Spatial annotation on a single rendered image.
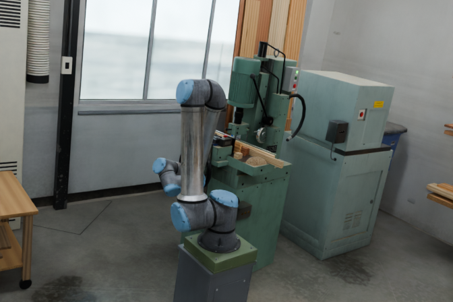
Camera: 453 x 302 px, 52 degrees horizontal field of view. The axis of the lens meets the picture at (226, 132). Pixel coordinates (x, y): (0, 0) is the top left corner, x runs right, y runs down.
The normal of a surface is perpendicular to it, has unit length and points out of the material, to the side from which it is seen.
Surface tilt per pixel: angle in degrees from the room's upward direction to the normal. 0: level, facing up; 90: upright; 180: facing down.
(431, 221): 90
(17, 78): 90
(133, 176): 90
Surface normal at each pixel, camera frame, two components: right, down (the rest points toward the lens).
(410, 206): -0.78, 0.05
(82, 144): 0.60, 0.29
